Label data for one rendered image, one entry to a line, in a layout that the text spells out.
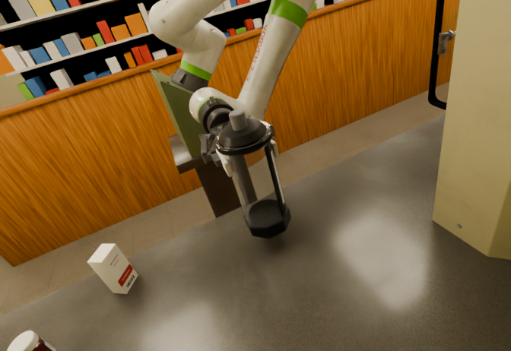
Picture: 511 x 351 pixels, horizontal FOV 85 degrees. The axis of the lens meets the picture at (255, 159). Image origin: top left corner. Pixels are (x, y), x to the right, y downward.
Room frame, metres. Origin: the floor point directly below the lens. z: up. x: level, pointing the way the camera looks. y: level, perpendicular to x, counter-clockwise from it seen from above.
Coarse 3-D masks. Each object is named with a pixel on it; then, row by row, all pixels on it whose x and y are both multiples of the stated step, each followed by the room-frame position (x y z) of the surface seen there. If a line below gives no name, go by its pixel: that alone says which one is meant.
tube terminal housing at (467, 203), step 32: (480, 0) 0.36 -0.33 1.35; (480, 32) 0.36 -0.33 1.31; (480, 64) 0.35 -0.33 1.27; (448, 96) 0.39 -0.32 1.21; (480, 96) 0.34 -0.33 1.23; (448, 128) 0.38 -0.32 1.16; (480, 128) 0.33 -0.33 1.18; (448, 160) 0.37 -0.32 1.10; (480, 160) 0.33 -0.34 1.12; (448, 192) 0.37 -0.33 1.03; (480, 192) 0.32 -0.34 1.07; (448, 224) 0.36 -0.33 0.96; (480, 224) 0.31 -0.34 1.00
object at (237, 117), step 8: (232, 112) 0.47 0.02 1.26; (240, 112) 0.46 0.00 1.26; (232, 120) 0.46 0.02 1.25; (240, 120) 0.45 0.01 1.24; (248, 120) 0.49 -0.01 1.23; (256, 120) 0.48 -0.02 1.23; (224, 128) 0.48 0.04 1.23; (232, 128) 0.47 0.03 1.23; (240, 128) 0.45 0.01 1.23; (248, 128) 0.45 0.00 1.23; (256, 128) 0.44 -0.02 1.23; (264, 128) 0.45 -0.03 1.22; (224, 136) 0.45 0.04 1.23; (232, 136) 0.44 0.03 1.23; (240, 136) 0.43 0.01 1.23; (248, 136) 0.43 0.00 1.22; (256, 136) 0.43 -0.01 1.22; (224, 144) 0.44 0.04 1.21; (232, 144) 0.43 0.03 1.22; (240, 144) 0.42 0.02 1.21
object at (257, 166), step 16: (256, 144) 0.42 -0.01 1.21; (240, 160) 0.43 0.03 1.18; (256, 160) 0.42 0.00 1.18; (240, 176) 0.43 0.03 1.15; (256, 176) 0.42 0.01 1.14; (240, 192) 0.44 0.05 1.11; (256, 192) 0.42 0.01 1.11; (272, 192) 0.43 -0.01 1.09; (256, 208) 0.42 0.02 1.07; (272, 208) 0.42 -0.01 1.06; (256, 224) 0.43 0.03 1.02; (272, 224) 0.42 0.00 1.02
